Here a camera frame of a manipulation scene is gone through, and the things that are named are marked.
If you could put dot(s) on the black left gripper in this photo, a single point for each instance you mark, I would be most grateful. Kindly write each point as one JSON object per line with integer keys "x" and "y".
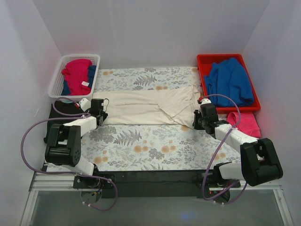
{"x": 102, "y": 117}

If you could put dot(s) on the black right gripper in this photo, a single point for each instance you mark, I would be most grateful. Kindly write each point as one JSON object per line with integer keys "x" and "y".
{"x": 196, "y": 123}

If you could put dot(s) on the cream t shirt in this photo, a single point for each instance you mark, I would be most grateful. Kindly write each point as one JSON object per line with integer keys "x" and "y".
{"x": 151, "y": 107}

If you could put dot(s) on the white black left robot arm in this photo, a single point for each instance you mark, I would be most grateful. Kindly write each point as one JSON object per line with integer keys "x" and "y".
{"x": 64, "y": 140}

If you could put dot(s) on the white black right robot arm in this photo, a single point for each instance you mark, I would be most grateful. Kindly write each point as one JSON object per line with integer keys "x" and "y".
{"x": 259, "y": 162}

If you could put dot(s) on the folded black t shirt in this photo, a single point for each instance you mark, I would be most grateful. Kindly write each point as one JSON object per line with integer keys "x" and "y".
{"x": 66, "y": 108}

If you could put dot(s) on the navy t shirt in basket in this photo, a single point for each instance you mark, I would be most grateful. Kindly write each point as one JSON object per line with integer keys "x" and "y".
{"x": 92, "y": 71}

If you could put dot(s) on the floral table mat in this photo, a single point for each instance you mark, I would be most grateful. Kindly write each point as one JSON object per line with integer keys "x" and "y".
{"x": 163, "y": 147}

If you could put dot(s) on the folded pink t shirt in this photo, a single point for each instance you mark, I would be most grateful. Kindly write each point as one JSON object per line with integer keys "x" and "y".
{"x": 247, "y": 125}

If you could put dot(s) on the magenta t shirt in basket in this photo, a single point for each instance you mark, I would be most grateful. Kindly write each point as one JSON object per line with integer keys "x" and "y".
{"x": 79, "y": 62}

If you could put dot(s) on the white plastic basket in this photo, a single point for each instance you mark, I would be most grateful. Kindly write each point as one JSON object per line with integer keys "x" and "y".
{"x": 56, "y": 85}

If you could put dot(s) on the blue t shirt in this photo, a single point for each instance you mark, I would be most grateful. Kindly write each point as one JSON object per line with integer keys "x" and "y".
{"x": 228, "y": 84}

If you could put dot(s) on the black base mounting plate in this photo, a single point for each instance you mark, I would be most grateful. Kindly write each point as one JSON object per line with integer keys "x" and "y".
{"x": 164, "y": 183}

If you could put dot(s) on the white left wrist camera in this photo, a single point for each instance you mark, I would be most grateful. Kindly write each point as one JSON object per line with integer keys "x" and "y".
{"x": 84, "y": 104}

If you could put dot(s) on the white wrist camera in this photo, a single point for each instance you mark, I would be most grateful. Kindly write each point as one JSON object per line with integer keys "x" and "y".
{"x": 84, "y": 104}
{"x": 203, "y": 101}

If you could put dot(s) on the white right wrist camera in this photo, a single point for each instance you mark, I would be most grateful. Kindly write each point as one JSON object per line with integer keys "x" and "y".
{"x": 203, "y": 101}

